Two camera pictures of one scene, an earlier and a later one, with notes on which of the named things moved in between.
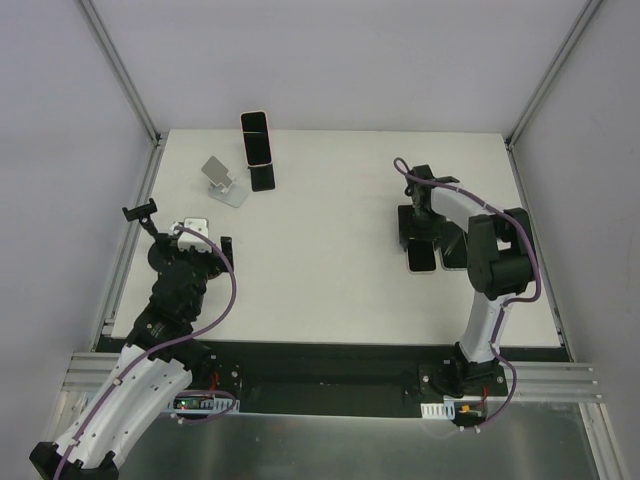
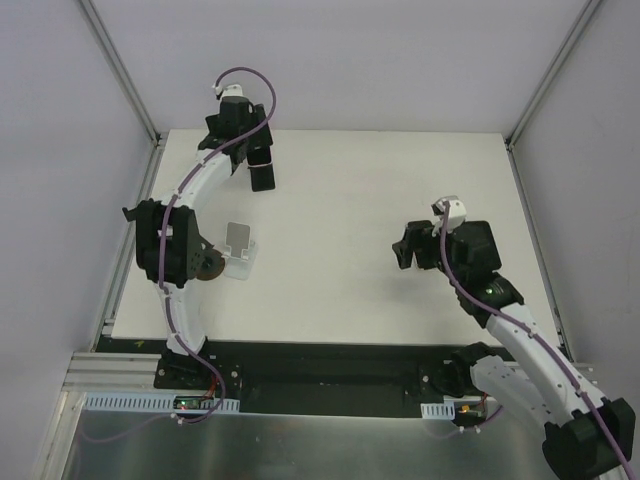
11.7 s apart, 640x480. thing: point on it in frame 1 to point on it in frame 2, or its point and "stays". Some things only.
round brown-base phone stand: x=214 y=269 stays
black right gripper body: x=422 y=233 to x=420 y=248
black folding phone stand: x=262 y=178 stays
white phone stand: x=222 y=187 to x=239 y=267
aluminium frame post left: x=158 y=139 stays
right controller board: x=450 y=409 stays
